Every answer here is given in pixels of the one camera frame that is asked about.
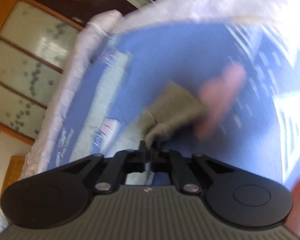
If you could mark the blue patterned bed sheet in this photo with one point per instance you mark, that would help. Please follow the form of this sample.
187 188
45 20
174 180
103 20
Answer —
177 131

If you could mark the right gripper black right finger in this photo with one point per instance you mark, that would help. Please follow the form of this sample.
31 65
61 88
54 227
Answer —
193 175

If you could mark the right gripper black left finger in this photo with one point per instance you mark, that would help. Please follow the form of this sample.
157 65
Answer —
99 174

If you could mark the grey sweatpants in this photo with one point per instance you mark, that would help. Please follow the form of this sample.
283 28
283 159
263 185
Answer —
175 108

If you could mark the white rolled quilt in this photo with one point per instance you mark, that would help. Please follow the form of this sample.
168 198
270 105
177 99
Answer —
121 64

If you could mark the wooden headboard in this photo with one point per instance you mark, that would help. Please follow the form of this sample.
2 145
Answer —
13 171

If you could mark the wooden wardrobe with glass doors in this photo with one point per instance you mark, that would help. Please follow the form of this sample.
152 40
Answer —
35 42

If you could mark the person's bare hand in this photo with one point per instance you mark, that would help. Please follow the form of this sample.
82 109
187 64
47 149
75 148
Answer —
219 94

